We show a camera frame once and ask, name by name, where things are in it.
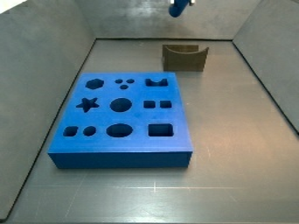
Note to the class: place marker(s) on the blue round cylinder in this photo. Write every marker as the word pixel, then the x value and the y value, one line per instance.
pixel 176 7

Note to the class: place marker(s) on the dark curved cradle stand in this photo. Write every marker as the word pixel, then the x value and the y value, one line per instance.
pixel 184 58

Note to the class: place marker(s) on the blue foam shape-sorter block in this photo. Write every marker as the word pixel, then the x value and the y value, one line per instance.
pixel 123 122

